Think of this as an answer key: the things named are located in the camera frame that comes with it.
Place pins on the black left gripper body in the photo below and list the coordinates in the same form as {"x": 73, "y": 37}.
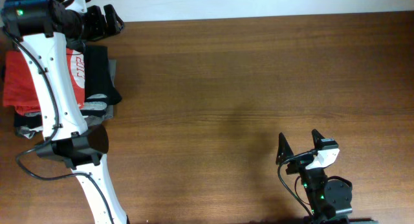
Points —
{"x": 93, "y": 28}

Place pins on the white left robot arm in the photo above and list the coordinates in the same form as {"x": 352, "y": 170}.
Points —
{"x": 42, "y": 30}

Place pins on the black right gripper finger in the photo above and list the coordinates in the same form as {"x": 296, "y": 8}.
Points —
{"x": 317, "y": 139}
{"x": 284, "y": 150}

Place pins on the red orange t-shirt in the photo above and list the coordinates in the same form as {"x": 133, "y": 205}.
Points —
{"x": 19, "y": 87}

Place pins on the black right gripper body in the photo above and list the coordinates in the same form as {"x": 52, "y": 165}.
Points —
{"x": 298, "y": 166}

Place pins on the folded grey white garment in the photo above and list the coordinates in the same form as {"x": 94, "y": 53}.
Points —
{"x": 101, "y": 96}

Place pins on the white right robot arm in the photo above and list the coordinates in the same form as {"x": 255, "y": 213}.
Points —
{"x": 329, "y": 198}

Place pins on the folded black shirt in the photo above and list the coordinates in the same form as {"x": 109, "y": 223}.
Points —
{"x": 93, "y": 55}

